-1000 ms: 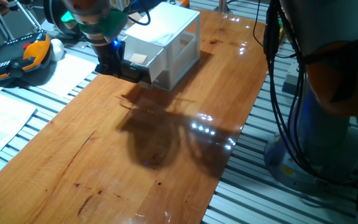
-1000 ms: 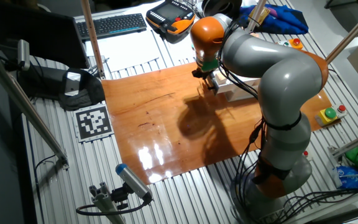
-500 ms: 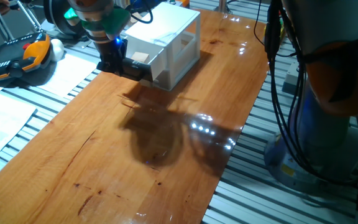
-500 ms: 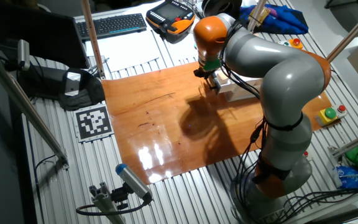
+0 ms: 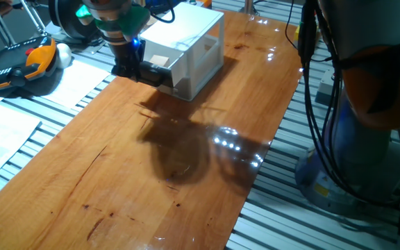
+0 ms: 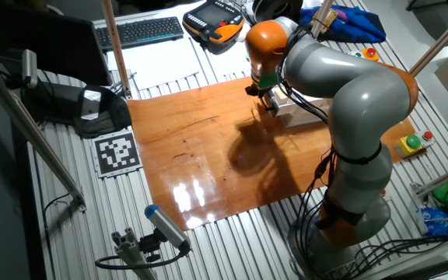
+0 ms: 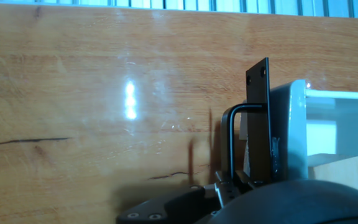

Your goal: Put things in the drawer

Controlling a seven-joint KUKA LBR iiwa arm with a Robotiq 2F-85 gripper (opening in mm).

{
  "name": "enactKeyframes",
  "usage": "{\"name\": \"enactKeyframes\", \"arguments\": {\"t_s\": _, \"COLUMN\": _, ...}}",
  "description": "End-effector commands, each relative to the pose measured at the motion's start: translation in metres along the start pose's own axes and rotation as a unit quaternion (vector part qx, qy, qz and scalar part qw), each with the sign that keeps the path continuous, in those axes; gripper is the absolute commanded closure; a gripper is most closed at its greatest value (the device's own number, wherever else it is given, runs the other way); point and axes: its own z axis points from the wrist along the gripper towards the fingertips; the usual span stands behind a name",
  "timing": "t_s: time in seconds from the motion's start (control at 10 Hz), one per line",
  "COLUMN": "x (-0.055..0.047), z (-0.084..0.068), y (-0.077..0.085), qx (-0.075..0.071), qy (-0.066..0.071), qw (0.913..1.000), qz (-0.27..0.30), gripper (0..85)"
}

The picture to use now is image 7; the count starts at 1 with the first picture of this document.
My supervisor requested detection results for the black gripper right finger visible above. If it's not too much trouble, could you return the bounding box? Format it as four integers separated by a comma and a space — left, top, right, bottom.
247, 179, 272, 189

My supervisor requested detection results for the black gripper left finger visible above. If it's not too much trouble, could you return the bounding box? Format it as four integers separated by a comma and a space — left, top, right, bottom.
116, 170, 242, 224

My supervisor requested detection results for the black metal drawer handle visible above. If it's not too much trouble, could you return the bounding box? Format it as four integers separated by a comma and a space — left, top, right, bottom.
221, 57, 358, 197

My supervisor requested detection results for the small wooden cube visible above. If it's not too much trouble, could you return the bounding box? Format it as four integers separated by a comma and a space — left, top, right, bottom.
308, 152, 358, 194

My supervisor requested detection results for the glossy wooden board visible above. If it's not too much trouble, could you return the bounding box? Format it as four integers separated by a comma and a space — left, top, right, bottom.
0, 2, 358, 224

